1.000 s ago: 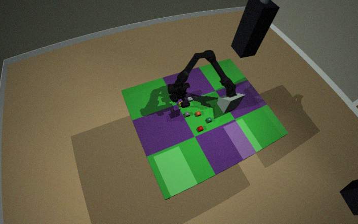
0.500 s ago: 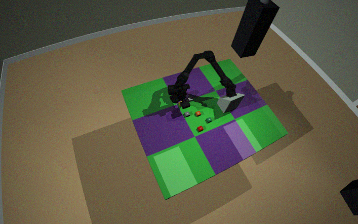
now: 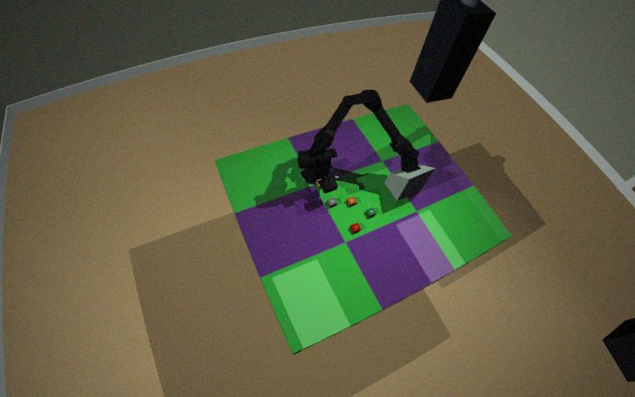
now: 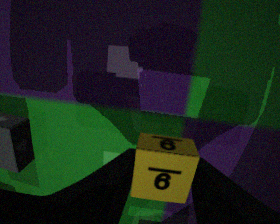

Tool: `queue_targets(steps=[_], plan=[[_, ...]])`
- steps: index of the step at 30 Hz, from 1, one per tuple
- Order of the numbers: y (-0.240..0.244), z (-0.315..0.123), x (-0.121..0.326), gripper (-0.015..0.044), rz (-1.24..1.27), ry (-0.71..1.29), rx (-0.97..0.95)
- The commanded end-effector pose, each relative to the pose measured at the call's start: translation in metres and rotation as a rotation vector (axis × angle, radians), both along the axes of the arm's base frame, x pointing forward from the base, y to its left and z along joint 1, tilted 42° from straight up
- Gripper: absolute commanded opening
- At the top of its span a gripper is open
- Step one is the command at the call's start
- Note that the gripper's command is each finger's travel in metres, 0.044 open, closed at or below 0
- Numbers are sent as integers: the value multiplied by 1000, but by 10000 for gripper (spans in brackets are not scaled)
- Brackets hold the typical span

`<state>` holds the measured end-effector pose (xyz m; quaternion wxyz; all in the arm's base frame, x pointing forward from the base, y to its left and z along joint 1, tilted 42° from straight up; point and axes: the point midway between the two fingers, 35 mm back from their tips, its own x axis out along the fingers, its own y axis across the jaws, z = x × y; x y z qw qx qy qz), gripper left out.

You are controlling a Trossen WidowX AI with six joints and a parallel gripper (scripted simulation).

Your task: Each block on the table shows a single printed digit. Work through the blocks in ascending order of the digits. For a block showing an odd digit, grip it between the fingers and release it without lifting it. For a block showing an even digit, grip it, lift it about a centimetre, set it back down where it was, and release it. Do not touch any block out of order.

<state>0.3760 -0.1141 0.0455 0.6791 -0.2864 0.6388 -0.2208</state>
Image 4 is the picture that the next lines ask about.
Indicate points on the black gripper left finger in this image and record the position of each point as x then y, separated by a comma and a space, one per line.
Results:
98, 199

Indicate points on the yellow block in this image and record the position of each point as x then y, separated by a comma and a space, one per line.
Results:
164, 168

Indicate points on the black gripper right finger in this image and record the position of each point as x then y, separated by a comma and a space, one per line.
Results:
218, 200

